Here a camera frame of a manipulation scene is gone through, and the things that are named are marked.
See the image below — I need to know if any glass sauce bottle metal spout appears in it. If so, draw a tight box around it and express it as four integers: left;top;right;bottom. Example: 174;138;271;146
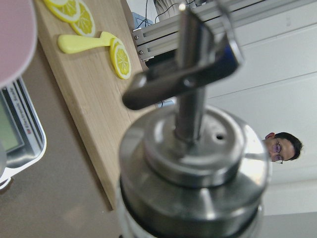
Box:
115;0;272;238

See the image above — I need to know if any lemon slice near scale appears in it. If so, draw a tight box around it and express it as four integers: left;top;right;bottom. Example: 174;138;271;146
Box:
69;0;96;37

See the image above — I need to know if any digital kitchen scale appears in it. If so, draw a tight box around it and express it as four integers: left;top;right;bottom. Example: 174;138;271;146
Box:
0;77;47;190

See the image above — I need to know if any pink plastic cup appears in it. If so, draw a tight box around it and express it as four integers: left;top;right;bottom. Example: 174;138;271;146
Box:
0;0;37;87

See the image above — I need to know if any bamboo cutting board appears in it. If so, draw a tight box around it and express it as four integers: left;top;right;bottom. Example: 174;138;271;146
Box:
34;0;141;209

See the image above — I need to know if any front lemon slice pair top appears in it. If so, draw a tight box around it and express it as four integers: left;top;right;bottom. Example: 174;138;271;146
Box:
110;38;132;79

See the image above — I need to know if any yellow plastic knife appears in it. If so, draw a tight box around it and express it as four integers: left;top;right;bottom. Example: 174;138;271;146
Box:
57;32;116;54

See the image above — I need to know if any person head with glasses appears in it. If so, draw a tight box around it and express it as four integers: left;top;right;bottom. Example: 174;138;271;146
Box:
262;132;303;164

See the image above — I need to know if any middle lemon slice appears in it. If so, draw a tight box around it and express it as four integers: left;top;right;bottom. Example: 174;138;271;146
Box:
44;0;80;23

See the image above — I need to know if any aluminium frame rail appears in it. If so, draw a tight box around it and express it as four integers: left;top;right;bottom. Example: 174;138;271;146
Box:
132;0;316;61

